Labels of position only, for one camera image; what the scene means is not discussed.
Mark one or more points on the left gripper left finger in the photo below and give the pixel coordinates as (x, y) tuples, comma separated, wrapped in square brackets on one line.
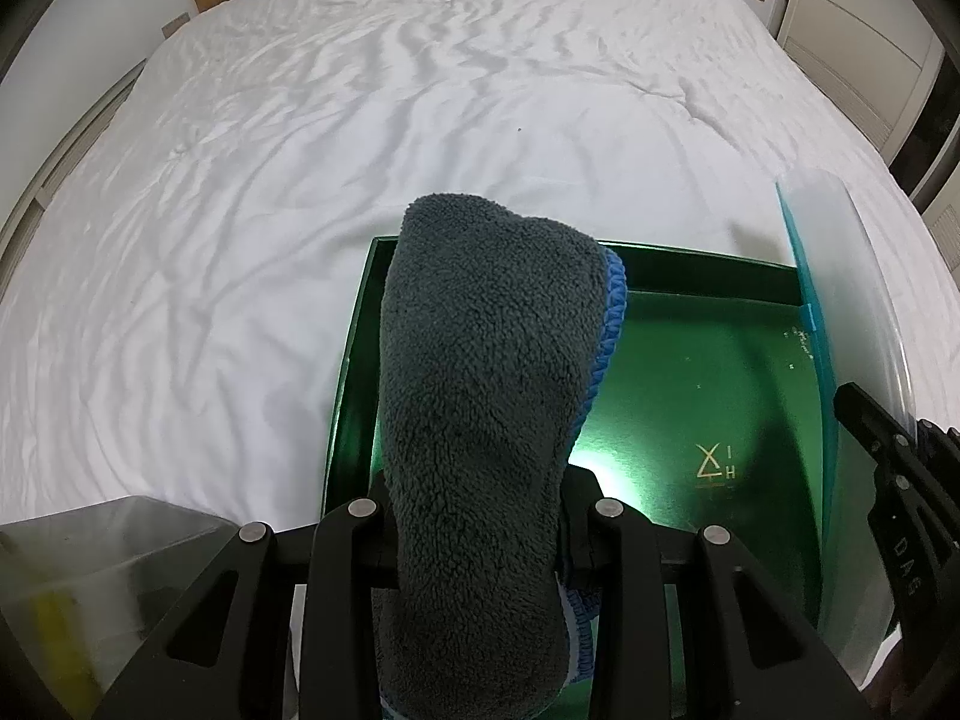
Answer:
[(268, 604)]

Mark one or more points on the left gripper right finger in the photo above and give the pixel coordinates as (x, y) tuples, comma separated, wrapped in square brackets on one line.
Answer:
[(691, 625)]

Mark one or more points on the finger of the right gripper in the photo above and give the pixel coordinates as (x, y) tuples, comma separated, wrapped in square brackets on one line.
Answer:
[(885, 434)]

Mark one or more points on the clear zip bag blue edge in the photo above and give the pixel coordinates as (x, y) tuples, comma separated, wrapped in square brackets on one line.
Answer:
[(854, 337)]

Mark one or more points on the dark grey lidded jug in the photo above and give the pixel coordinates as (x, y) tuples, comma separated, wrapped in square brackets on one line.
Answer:
[(83, 589)]

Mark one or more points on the green tray box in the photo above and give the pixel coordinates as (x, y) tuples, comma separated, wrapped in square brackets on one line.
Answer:
[(708, 413)]

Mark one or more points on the white bed sheet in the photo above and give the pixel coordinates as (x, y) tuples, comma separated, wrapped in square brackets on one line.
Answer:
[(176, 326)]

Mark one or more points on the white wardrobe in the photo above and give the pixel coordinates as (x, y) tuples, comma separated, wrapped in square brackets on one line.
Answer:
[(886, 68)]

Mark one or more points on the white radiator window panel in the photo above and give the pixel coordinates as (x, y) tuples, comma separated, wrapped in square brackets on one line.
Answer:
[(20, 227)]

